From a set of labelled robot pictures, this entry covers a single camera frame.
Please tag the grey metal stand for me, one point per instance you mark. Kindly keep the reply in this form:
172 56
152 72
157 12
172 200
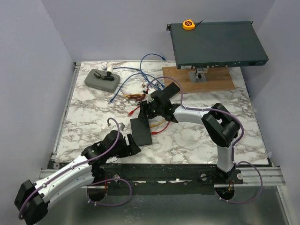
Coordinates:
198 76

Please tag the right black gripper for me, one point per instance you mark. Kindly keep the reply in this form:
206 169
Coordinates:
143 114

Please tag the wooden board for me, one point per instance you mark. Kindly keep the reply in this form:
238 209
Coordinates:
215 79

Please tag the grey case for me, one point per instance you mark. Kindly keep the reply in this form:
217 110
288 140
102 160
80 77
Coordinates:
108 86

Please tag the red-brown handle tool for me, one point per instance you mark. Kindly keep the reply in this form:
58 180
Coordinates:
137 97

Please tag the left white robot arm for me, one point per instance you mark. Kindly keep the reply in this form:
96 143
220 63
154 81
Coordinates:
34 198

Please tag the black T-shaped fitting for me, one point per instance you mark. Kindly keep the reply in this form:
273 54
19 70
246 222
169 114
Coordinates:
107 77

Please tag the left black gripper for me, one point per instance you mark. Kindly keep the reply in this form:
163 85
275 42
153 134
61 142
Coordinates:
129 151

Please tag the yellow tape measure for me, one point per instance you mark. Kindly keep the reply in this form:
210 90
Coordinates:
190 25

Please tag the dark green rack unit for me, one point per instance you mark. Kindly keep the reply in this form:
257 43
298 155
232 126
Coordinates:
217 45

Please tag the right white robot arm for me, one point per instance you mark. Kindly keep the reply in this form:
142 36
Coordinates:
222 127

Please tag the black TP-Link network switch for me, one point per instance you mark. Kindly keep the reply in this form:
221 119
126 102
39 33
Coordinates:
141 133

